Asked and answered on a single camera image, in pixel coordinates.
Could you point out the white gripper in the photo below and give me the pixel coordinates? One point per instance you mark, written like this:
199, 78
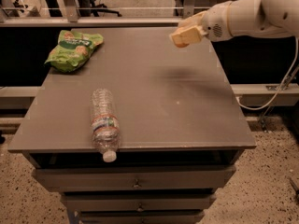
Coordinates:
215, 25

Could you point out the orange fruit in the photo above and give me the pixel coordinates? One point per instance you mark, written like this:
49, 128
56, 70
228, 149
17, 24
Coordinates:
181, 45

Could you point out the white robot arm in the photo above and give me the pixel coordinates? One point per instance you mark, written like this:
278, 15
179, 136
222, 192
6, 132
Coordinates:
254, 18

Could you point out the green rice chip bag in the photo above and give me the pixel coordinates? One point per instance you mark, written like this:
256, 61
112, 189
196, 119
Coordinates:
73, 50

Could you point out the clear plastic water bottle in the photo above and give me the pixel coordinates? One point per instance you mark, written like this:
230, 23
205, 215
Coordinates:
105, 125

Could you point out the top drawer front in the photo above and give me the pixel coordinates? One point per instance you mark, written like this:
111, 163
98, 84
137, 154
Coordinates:
134, 178

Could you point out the drawer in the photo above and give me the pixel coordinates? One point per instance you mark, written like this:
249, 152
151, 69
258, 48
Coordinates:
154, 217
139, 202
134, 178

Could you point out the middle drawer front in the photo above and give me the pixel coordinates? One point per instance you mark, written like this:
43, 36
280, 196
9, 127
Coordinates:
139, 202

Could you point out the bottom drawer front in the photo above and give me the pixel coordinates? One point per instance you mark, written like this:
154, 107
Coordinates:
154, 217

